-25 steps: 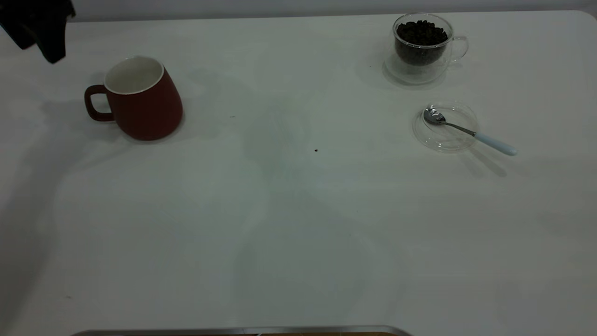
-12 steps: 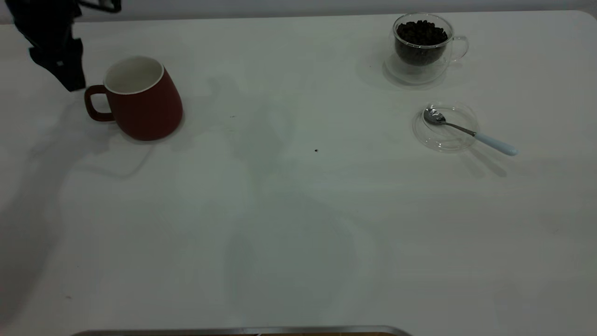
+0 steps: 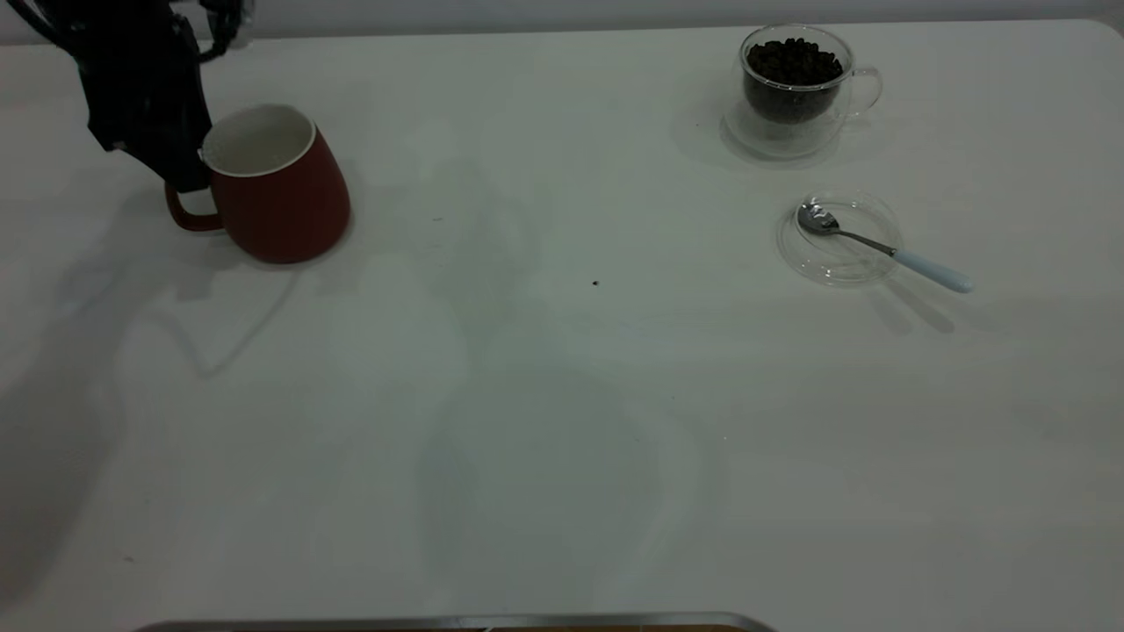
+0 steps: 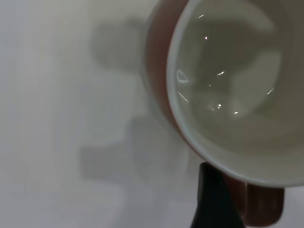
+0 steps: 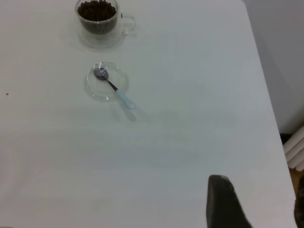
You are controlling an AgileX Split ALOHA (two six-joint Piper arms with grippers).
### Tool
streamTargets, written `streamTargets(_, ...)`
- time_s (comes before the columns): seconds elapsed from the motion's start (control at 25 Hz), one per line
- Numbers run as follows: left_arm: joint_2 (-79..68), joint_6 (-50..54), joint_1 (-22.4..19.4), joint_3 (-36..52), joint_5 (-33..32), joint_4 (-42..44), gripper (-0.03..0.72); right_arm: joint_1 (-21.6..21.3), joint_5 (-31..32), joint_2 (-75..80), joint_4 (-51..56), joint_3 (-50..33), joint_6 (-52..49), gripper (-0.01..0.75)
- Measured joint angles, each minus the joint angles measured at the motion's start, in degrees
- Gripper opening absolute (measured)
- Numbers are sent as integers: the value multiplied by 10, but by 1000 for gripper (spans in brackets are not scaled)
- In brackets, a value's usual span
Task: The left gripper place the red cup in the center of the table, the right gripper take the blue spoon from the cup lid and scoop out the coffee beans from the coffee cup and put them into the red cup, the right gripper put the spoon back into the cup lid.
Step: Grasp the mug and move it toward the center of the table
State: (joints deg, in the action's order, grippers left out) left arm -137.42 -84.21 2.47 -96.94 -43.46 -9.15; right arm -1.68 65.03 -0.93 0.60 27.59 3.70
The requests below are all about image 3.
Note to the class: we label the red ceramic mug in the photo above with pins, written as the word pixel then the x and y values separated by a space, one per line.
pixel 290 215

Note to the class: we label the dark coffee beans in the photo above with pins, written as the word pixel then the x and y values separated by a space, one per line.
pixel 793 75

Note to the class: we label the grey metal tray edge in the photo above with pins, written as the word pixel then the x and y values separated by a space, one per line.
pixel 439 624

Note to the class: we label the clear glass cup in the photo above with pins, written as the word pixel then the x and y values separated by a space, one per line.
pixel 777 132

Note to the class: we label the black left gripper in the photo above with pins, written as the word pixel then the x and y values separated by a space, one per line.
pixel 132 79

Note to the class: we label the clear glass saucer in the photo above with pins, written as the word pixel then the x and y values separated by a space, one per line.
pixel 834 259

